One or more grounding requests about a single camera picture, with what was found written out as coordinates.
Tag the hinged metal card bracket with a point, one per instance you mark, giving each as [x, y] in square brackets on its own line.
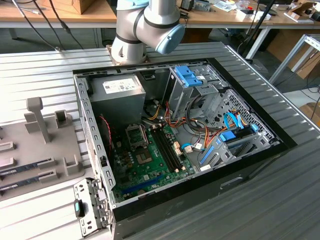
[85, 225]

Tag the metal disk bay cage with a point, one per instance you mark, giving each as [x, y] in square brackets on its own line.
[180, 100]

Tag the tan cardboard box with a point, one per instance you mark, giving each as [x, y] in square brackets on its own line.
[75, 5]

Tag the large blue disk carrier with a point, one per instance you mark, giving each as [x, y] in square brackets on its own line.
[186, 75]

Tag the grey power supply unit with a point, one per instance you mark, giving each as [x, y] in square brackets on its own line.
[117, 107]

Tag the small brown cardboard box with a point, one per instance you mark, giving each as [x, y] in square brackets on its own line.
[310, 110]

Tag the blue plastic rail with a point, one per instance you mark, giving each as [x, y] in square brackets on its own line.
[207, 155]

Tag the black RAM slot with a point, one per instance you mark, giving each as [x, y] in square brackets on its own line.
[170, 148]
[163, 150]

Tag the black tripod pole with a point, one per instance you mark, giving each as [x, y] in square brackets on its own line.
[254, 37]

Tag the black case fan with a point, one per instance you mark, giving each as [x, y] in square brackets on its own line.
[103, 136]

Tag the blue expansion slot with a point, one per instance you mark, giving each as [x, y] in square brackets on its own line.
[142, 185]

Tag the grey parts rack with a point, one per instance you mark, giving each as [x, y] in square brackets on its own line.
[30, 150]

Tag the perforated metal drive cage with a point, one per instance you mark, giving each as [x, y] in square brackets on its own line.
[257, 120]

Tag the small open cardboard box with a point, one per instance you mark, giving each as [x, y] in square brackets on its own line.
[300, 10]

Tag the green motherboard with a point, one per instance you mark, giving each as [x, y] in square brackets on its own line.
[150, 175]

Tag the small white box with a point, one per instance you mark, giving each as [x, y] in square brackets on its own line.
[246, 15]

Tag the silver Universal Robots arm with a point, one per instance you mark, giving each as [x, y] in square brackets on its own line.
[155, 20]

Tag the thin metal locking lever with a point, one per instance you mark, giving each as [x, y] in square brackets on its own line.
[145, 135]

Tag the black latch with blue tab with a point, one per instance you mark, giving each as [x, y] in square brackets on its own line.
[79, 208]

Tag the RAM stick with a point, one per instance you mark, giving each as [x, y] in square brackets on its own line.
[25, 166]
[25, 181]

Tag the large brown cardboard box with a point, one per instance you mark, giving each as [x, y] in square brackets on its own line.
[282, 40]

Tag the black open PC case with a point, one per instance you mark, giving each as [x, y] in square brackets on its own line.
[175, 212]

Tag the aluminium profile frame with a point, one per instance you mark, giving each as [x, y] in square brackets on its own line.
[289, 57]

